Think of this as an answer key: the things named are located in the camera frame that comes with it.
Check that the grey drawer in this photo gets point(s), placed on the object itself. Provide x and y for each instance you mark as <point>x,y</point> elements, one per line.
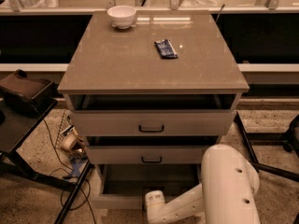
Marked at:
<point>149,149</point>
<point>124,186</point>
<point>125,123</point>

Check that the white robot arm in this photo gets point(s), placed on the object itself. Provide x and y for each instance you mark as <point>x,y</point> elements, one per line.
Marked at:
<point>225,194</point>

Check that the grey drawer cabinet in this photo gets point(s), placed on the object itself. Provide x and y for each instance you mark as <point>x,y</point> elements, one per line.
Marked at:
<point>121,70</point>

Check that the blue snack packet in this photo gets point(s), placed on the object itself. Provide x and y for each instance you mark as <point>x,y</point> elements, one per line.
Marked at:
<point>165,49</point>

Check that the tape roll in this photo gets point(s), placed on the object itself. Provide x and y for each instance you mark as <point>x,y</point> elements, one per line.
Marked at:
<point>69,142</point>

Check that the white bowl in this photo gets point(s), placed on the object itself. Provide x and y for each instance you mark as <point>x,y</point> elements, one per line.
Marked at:
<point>122,16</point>

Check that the brown box on table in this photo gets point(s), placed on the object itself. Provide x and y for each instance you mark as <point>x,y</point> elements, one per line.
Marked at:
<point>25,95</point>

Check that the black side table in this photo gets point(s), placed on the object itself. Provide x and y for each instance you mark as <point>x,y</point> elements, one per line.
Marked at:
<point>14,129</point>

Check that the black chair base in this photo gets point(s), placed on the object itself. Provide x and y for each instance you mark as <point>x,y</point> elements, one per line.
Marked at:
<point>267,140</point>

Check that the wire basket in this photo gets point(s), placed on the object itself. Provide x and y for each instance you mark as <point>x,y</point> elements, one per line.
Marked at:
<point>65,128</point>

